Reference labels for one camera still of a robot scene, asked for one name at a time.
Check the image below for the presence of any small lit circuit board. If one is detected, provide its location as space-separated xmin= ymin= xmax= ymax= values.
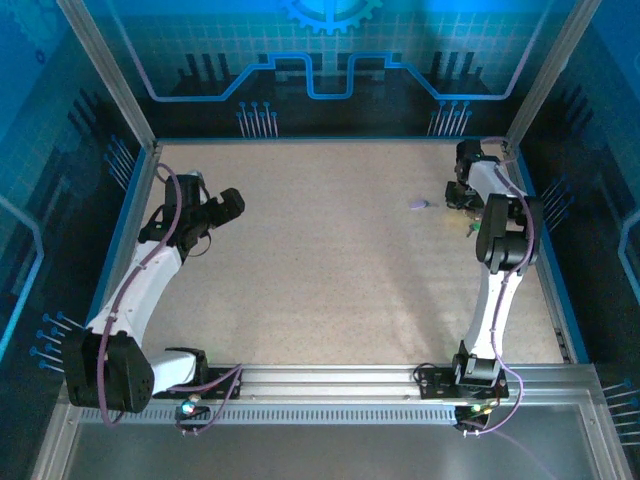
xmin=174 ymin=397 xmax=211 ymax=424
xmin=454 ymin=399 xmax=494 ymax=426

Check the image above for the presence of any aluminium frame post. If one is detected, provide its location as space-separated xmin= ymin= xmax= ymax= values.
xmin=503 ymin=0 xmax=604 ymax=151
xmin=55 ymin=0 xmax=160 ymax=151

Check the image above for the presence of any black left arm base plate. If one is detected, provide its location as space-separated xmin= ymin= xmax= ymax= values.
xmin=152 ymin=364 xmax=245 ymax=401

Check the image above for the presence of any slotted grey cable duct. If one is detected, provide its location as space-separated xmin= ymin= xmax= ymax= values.
xmin=79 ymin=405 xmax=460 ymax=426

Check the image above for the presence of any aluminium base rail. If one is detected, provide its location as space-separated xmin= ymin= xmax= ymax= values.
xmin=62 ymin=363 xmax=601 ymax=405

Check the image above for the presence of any grey metal panel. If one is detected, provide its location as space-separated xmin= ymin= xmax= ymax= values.
xmin=64 ymin=424 xmax=606 ymax=480

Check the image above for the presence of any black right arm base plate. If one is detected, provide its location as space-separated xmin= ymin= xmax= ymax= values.
xmin=413 ymin=363 xmax=511 ymax=401

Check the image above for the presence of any aluminium table side rail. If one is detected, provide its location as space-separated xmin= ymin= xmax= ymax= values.
xmin=504 ymin=142 xmax=576 ymax=364
xmin=84 ymin=142 xmax=161 ymax=341

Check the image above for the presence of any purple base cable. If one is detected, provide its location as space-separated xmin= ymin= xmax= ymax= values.
xmin=457 ymin=359 xmax=526 ymax=437
xmin=167 ymin=364 xmax=246 ymax=437

